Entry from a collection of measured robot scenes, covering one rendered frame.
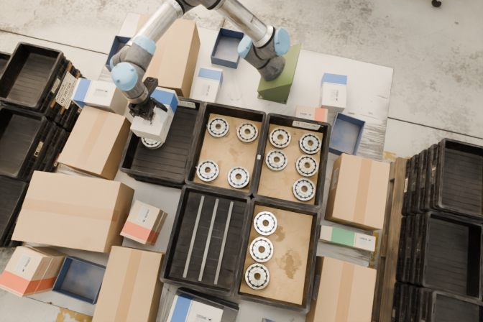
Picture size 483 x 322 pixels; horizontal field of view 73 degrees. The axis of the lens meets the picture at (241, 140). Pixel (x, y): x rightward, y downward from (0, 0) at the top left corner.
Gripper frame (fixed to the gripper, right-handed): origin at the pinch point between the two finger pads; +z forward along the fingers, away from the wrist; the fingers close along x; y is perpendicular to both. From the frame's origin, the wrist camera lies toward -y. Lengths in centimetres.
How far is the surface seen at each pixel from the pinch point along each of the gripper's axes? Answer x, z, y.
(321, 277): 82, 24, 45
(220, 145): 25.5, 27.8, -0.6
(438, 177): 141, 53, -19
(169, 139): 0.7, 27.8, 2.7
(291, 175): 62, 28, 5
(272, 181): 53, 28, 10
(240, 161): 36.8, 27.8, 4.6
